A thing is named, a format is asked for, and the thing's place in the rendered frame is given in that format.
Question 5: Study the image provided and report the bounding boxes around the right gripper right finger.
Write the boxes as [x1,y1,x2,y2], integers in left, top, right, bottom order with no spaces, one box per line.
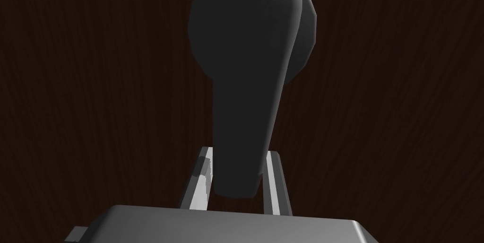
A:
[262,151,294,217]

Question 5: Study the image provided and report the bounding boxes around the dark grey door handle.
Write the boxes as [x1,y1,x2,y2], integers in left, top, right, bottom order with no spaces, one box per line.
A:
[188,0,318,200]

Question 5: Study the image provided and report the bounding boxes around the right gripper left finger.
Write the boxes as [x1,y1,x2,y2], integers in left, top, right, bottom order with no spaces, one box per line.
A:
[179,146,214,211]

